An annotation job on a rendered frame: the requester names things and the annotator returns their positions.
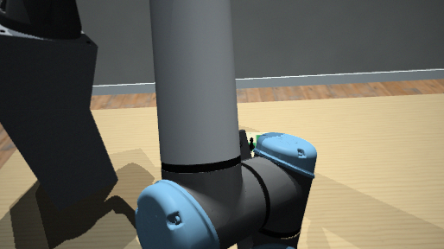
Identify green and cream chessboard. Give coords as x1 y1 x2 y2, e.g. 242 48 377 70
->
246 132 268 157

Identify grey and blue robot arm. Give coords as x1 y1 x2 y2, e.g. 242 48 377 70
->
0 0 317 249

